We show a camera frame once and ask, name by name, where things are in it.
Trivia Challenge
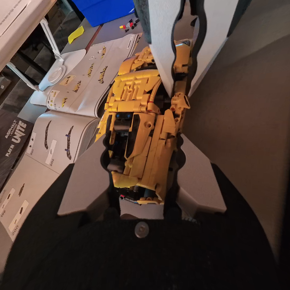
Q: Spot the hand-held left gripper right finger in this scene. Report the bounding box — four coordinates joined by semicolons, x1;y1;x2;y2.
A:
173;133;227;215

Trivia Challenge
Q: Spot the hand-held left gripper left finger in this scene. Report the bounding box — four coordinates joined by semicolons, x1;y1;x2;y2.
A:
57;136;115;216

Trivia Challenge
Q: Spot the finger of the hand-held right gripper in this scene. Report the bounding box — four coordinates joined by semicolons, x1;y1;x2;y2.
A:
147;0;187;98
186;0;240;97

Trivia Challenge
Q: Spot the yellow brick toy car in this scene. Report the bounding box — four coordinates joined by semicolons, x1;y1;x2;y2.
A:
95;40;193;205

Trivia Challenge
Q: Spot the grey desk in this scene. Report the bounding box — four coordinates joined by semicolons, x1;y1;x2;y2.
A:
0;14;290;263

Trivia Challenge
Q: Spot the cluster of tiny pin pieces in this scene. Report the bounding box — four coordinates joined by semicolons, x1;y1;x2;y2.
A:
120;19;140;32

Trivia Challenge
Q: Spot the blue plastic bin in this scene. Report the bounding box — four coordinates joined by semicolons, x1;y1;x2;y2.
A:
68;0;136;27

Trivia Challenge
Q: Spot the open instruction booklet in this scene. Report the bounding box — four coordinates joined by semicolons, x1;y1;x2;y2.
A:
0;33;143;240

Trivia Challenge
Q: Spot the dark toy car box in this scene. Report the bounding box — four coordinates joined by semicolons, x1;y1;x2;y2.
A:
0;109;34;188

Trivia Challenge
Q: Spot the white folding stand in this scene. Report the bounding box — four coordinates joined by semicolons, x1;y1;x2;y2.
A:
6;18;87;106

